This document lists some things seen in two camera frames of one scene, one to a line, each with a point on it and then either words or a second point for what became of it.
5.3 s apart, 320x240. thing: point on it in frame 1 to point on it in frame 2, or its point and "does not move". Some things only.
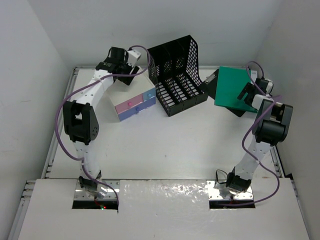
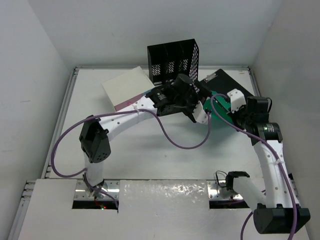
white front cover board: [163, 210] does not move
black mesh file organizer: [174, 66] does not move
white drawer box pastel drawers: [130, 99] does not move
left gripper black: [129, 68] to [202, 94]
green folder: [231, 82] to [218, 105]
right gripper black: [247, 89] to [233, 115]
